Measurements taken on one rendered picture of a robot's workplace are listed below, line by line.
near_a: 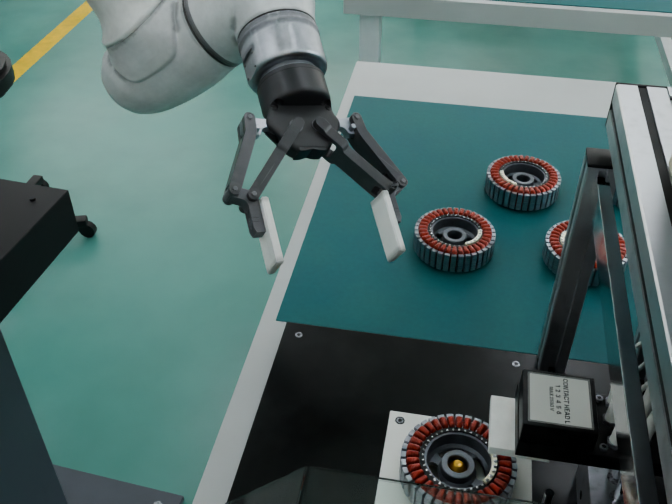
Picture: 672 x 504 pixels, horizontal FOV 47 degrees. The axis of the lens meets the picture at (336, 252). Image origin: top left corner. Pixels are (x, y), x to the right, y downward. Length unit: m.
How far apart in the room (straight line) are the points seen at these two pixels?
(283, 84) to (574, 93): 0.85
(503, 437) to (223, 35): 0.52
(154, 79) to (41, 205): 0.28
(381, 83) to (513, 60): 1.94
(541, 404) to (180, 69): 0.54
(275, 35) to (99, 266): 1.57
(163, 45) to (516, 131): 0.70
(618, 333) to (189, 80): 0.57
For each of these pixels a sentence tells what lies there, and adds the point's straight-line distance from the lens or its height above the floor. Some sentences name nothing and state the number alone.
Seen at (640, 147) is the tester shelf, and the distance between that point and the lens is 0.68.
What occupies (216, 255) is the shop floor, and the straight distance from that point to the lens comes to 2.29.
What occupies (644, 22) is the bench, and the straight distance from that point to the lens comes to 1.97.
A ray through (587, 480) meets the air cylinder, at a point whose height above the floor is 0.82.
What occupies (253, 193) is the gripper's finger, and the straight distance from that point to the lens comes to 0.75.
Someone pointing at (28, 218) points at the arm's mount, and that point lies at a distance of 1.12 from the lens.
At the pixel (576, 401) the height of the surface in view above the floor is 0.92.
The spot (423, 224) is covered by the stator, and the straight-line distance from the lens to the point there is 1.10.
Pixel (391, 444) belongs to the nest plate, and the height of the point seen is 0.78.
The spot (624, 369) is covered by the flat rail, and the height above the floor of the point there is 1.04.
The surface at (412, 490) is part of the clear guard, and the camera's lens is 0.46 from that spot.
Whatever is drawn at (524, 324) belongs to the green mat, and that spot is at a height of 0.75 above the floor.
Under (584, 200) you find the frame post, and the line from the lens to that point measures 0.78.
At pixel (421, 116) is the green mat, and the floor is 0.75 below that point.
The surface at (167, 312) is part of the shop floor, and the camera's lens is 2.14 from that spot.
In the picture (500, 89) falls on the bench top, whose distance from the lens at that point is 1.54.
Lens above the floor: 1.45
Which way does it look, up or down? 39 degrees down
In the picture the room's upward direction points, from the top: straight up
